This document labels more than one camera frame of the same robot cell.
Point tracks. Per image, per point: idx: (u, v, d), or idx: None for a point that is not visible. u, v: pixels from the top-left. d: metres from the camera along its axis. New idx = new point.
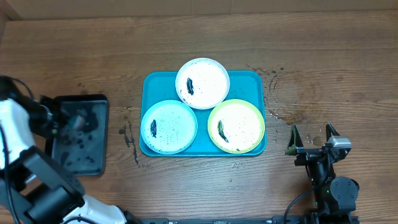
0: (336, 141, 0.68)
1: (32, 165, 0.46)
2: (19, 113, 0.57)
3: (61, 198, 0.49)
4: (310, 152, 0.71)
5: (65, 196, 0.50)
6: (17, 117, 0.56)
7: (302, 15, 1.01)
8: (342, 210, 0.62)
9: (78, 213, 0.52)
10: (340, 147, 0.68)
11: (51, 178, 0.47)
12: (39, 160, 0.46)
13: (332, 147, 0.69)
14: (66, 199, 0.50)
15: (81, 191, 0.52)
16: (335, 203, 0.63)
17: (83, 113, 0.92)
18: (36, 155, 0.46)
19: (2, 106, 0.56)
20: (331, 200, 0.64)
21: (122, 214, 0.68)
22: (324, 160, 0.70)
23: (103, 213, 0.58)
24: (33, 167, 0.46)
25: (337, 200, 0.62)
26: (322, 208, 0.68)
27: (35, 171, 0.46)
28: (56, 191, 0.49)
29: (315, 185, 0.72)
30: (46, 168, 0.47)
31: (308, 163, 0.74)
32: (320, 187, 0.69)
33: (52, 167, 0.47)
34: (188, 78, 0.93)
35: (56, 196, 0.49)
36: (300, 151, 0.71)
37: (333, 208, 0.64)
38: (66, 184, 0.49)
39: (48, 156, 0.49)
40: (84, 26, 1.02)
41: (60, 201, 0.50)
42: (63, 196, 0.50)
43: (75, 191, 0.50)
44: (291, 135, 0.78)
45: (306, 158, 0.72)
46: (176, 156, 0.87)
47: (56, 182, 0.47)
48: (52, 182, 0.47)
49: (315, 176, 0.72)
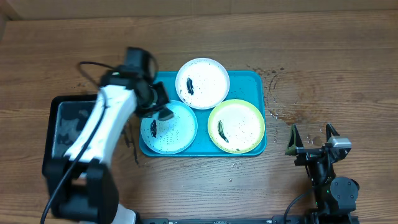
0: (336, 141, 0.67)
1: (90, 178, 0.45)
2: (129, 108, 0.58)
3: (88, 216, 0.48)
4: (310, 153, 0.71)
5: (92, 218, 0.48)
6: (121, 113, 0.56)
7: (303, 15, 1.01)
8: (342, 211, 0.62)
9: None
10: (341, 147, 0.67)
11: (94, 197, 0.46)
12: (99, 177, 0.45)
13: (332, 147, 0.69)
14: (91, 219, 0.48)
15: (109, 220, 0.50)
16: (335, 204, 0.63)
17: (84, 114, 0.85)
18: (101, 172, 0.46)
19: (123, 93, 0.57)
20: (331, 200, 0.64)
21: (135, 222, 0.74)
22: (324, 160, 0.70)
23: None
24: (89, 181, 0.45)
25: (337, 200, 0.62)
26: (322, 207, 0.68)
27: (87, 180, 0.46)
28: (89, 210, 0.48)
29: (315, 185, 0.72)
30: (98, 189, 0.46)
31: (308, 163, 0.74)
32: (320, 187, 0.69)
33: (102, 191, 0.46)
34: (188, 78, 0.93)
35: (87, 213, 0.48)
36: (300, 152, 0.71)
37: (333, 208, 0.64)
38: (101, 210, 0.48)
39: (108, 176, 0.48)
40: (84, 26, 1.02)
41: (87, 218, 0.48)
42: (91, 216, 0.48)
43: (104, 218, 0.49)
44: (291, 135, 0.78)
45: (306, 158, 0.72)
46: (176, 156, 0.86)
47: (94, 203, 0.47)
48: (92, 202, 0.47)
49: (314, 176, 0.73)
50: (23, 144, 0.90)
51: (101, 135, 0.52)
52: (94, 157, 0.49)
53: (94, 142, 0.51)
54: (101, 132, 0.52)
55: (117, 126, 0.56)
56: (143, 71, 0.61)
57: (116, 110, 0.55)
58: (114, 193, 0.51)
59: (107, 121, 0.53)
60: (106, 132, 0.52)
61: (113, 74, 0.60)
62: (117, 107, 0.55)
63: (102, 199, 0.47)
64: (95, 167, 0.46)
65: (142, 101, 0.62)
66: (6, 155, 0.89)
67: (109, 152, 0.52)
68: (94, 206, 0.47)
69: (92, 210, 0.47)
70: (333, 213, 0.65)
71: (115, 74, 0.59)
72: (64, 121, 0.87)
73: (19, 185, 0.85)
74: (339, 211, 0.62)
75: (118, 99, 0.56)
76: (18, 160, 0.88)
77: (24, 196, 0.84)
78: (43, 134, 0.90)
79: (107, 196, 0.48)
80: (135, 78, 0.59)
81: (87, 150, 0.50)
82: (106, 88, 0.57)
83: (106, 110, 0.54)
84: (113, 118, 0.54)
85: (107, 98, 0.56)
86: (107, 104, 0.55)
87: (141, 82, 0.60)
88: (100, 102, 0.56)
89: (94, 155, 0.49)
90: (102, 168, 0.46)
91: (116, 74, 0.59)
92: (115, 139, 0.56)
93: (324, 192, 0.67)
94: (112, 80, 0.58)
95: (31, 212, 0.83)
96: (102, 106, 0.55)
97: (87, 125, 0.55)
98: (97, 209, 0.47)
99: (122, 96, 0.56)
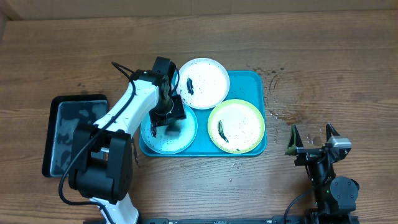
0: (336, 141, 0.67)
1: (115, 145, 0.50)
2: (151, 102, 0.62)
3: (104, 186, 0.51)
4: (310, 153, 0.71)
5: (107, 188, 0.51)
6: (145, 103, 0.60)
7: (303, 15, 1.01)
8: (342, 210, 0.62)
9: (104, 203, 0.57)
10: (341, 147, 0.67)
11: (114, 165, 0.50)
12: (123, 144, 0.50)
13: (332, 147, 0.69)
14: (105, 190, 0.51)
15: (120, 197, 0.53)
16: (335, 203, 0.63)
17: (84, 114, 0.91)
18: (125, 140, 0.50)
19: (149, 86, 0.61)
20: (331, 200, 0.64)
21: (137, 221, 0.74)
22: (324, 160, 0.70)
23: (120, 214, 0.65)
24: (114, 147, 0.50)
25: (337, 200, 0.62)
26: (323, 206, 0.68)
27: (112, 147, 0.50)
28: (106, 180, 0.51)
29: (315, 185, 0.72)
30: (120, 157, 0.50)
31: (308, 163, 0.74)
32: (320, 187, 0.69)
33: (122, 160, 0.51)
34: (188, 78, 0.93)
35: (103, 183, 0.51)
36: (300, 152, 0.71)
37: (333, 208, 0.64)
38: (117, 182, 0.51)
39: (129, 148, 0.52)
40: (84, 26, 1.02)
41: (101, 187, 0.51)
42: (106, 186, 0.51)
43: (117, 193, 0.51)
44: (291, 135, 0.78)
45: (306, 158, 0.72)
46: (176, 156, 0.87)
47: (113, 172, 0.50)
48: (111, 170, 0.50)
49: (315, 175, 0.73)
50: (23, 144, 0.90)
51: (125, 114, 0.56)
52: (118, 130, 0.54)
53: (119, 120, 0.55)
54: (127, 114, 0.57)
55: (139, 114, 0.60)
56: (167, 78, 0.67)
57: (143, 99, 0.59)
58: (128, 170, 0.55)
59: (132, 106, 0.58)
60: (130, 113, 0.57)
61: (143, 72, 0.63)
62: (143, 97, 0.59)
63: (122, 168, 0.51)
64: (120, 135, 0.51)
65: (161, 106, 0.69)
66: (6, 155, 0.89)
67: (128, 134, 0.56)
68: (112, 175, 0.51)
69: (109, 179, 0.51)
70: (333, 213, 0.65)
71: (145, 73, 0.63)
72: (64, 121, 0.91)
73: (19, 185, 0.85)
74: (339, 211, 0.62)
75: (145, 90, 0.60)
76: (18, 160, 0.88)
77: (24, 196, 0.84)
78: (43, 134, 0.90)
79: (124, 170, 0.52)
80: (161, 78, 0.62)
81: (113, 124, 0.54)
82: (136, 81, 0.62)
83: (132, 96, 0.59)
84: (138, 104, 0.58)
85: (136, 87, 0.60)
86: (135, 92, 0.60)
87: (165, 83, 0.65)
88: (129, 89, 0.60)
89: (118, 129, 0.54)
90: (127, 138, 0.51)
91: (145, 73, 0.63)
92: (136, 124, 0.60)
93: (324, 191, 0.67)
94: (141, 77, 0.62)
95: (31, 212, 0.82)
96: (131, 93, 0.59)
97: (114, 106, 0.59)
98: (115, 178, 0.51)
99: (148, 88, 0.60)
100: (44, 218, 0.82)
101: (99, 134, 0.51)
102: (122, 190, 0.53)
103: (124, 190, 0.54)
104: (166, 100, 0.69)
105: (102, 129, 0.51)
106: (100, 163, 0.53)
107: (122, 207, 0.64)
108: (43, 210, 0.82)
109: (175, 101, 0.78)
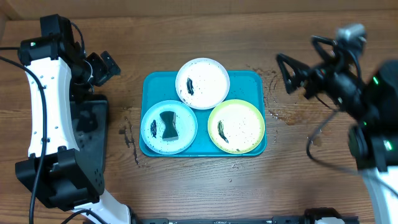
0: (347, 30, 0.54)
1: (64, 168, 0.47)
2: (64, 79, 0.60)
3: (79, 195, 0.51)
4: (320, 69, 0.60)
5: (84, 195, 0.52)
6: (60, 86, 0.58)
7: (303, 14, 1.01)
8: (391, 158, 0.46)
9: (89, 207, 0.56)
10: (354, 35, 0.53)
11: (78, 181, 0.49)
12: (72, 162, 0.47)
13: (345, 40, 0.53)
14: (83, 196, 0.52)
15: (99, 191, 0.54)
16: (387, 112, 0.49)
17: (85, 115, 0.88)
18: (73, 159, 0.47)
19: (54, 68, 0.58)
20: (379, 96, 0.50)
21: (128, 217, 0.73)
22: (336, 66, 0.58)
23: (113, 214, 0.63)
24: (66, 170, 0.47)
25: (392, 73, 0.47)
26: (362, 138, 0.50)
27: (65, 170, 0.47)
28: (78, 191, 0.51)
29: (355, 99, 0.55)
30: (79, 173, 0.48)
31: (323, 84, 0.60)
32: (352, 104, 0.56)
33: (83, 173, 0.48)
34: (188, 78, 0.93)
35: (77, 193, 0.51)
36: (308, 72, 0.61)
37: (380, 95, 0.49)
38: (88, 187, 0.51)
39: (79, 156, 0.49)
40: (84, 25, 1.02)
41: (78, 197, 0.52)
42: (80, 195, 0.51)
43: (94, 191, 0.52)
44: (282, 68, 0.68)
45: (319, 76, 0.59)
46: (176, 156, 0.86)
47: (81, 185, 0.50)
48: (76, 185, 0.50)
49: (341, 96, 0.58)
50: (23, 144, 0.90)
51: (55, 124, 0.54)
52: (59, 147, 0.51)
53: (51, 132, 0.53)
54: (53, 118, 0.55)
55: (66, 105, 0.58)
56: (64, 35, 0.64)
57: (53, 90, 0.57)
58: (93, 168, 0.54)
59: (53, 103, 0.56)
60: (58, 118, 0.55)
61: (32, 44, 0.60)
62: (53, 85, 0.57)
63: (86, 180, 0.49)
64: (66, 155, 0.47)
65: (78, 71, 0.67)
66: (5, 155, 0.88)
67: (69, 132, 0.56)
68: (80, 186, 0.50)
69: (81, 190, 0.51)
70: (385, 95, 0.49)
71: (33, 45, 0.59)
72: None
73: (20, 185, 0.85)
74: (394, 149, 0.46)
75: (53, 78, 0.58)
76: (18, 160, 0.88)
77: (24, 196, 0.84)
78: None
79: (89, 175, 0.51)
80: (51, 40, 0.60)
81: (48, 143, 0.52)
82: (31, 65, 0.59)
83: (47, 96, 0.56)
84: (58, 96, 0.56)
85: (42, 82, 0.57)
86: (42, 86, 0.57)
87: (66, 43, 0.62)
88: (34, 86, 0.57)
89: (57, 146, 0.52)
90: (74, 155, 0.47)
91: (33, 44, 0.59)
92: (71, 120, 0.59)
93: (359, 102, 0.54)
94: (33, 52, 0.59)
95: None
96: (38, 89, 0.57)
97: (34, 119, 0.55)
98: (84, 186, 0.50)
99: (54, 71, 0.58)
100: (44, 218, 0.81)
101: (42, 166, 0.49)
102: (97, 185, 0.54)
103: (100, 185, 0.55)
104: (76, 63, 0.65)
105: (43, 158, 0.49)
106: (63, 180, 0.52)
107: (110, 207, 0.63)
108: (43, 210, 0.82)
109: (92, 61, 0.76)
